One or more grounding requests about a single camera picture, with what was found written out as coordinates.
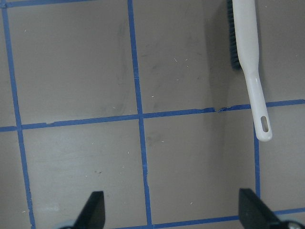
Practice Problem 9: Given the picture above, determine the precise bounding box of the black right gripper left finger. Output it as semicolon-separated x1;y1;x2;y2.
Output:
72;191;106;229

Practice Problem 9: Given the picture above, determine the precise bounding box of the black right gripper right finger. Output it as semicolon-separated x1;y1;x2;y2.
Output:
238;188;285;229

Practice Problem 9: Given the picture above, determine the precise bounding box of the white hand brush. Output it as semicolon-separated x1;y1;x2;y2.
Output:
227;0;273;142

